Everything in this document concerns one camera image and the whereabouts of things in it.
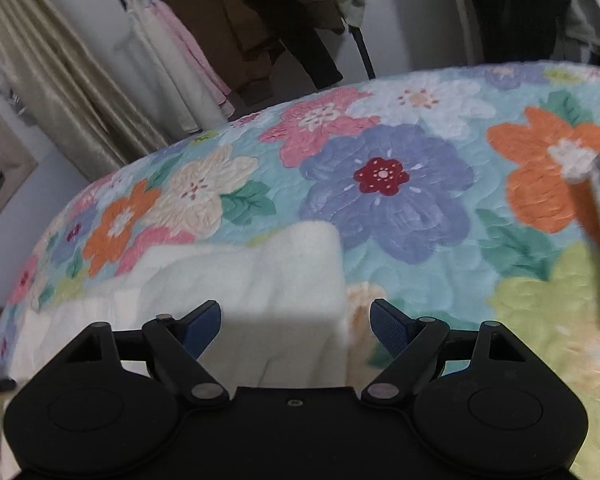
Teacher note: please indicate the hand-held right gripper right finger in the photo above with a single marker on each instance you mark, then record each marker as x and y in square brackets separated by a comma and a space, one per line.
[390, 327]

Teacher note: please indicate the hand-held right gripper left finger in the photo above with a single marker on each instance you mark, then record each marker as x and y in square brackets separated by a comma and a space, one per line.
[202, 327]

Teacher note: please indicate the white fleece jacket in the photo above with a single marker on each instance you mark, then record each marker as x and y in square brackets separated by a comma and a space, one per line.
[260, 285]

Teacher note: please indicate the black clothes rack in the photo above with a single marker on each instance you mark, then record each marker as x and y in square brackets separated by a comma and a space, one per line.
[362, 55]

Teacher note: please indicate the floral quilted bedspread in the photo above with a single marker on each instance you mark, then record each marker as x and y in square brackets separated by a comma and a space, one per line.
[390, 200]

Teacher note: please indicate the white hanging dress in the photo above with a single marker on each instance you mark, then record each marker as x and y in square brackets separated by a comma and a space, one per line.
[170, 80]

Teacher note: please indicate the pink hanging dress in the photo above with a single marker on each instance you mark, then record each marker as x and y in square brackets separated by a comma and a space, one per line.
[200, 60]

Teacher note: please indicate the black hanging pants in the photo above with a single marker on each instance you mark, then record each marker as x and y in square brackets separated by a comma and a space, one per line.
[315, 60]

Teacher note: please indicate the beige curtain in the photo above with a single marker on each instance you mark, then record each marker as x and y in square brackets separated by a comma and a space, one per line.
[55, 85]

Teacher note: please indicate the silver grey hanging garment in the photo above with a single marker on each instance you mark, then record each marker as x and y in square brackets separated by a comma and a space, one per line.
[0, 90]

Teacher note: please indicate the white curved pole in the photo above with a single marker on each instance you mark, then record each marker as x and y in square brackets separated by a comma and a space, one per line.
[467, 20]

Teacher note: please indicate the brown hanging garment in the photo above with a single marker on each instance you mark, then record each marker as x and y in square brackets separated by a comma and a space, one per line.
[220, 10]

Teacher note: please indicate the black hanging jacket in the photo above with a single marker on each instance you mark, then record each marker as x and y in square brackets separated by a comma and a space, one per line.
[520, 10]

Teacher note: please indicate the beige window frame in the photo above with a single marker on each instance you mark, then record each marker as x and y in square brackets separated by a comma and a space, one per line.
[15, 165]

